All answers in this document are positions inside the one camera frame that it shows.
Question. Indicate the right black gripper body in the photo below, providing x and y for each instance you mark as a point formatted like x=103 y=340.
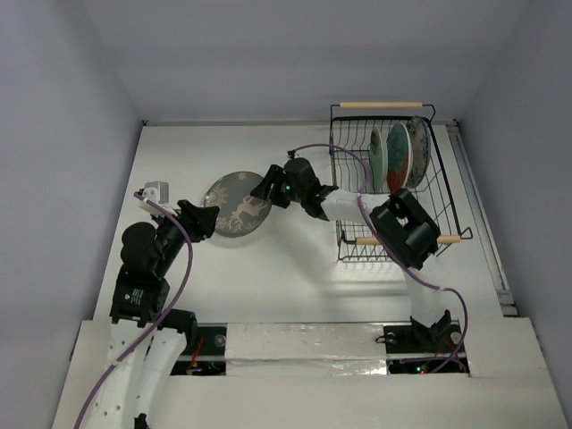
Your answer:
x=275 y=184

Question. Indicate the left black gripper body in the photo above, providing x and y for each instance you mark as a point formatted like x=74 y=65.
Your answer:
x=172 y=235

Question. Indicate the grey reindeer plate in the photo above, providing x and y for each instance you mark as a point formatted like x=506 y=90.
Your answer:
x=239 y=212

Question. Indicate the light green plate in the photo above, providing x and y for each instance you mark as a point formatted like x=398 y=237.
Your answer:
x=378 y=159

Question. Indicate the teal and red plate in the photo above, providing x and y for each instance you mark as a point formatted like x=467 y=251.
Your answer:
x=398 y=146

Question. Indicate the blue speckled plate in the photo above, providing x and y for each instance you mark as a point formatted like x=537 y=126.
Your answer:
x=419 y=153

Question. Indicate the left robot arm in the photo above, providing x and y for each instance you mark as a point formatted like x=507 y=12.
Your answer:
x=147 y=332

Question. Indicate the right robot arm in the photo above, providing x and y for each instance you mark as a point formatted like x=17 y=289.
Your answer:
x=398 y=222

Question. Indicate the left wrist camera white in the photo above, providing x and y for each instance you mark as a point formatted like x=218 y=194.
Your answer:
x=154 y=198

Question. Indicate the black wire dish rack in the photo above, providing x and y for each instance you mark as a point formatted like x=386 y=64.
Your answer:
x=351 y=124

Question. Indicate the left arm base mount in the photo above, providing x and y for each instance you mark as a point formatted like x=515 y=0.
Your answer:
x=208 y=356

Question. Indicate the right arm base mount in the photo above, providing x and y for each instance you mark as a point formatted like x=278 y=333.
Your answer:
x=413 y=348

